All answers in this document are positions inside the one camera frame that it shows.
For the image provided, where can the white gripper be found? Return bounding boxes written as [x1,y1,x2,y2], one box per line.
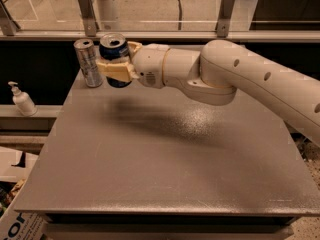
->
[97,41,170,89]

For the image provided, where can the blue pepsi can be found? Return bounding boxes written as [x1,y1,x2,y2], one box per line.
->
[98,32,133,89]

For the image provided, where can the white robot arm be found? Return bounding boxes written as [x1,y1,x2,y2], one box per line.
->
[97,39,320,145]

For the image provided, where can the silver redbull can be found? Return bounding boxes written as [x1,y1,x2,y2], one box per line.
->
[73,39,103,88]

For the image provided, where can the white pump bottle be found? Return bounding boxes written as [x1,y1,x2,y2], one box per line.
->
[8,81,37,116]

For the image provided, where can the cardboard box with lettering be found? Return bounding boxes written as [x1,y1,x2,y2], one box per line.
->
[0,146,48,240]

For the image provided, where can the left metal railing bracket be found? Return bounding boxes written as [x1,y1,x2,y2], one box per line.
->
[78,0,98,37]

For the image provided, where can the metal railing bracket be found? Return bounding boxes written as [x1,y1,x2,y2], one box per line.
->
[216,0,235,38]
[78,0,98,37]

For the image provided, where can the right metal railing bracket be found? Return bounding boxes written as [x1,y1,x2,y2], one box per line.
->
[216,0,235,38]

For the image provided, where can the far left metal bracket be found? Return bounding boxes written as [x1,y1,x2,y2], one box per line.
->
[0,0,18,36]

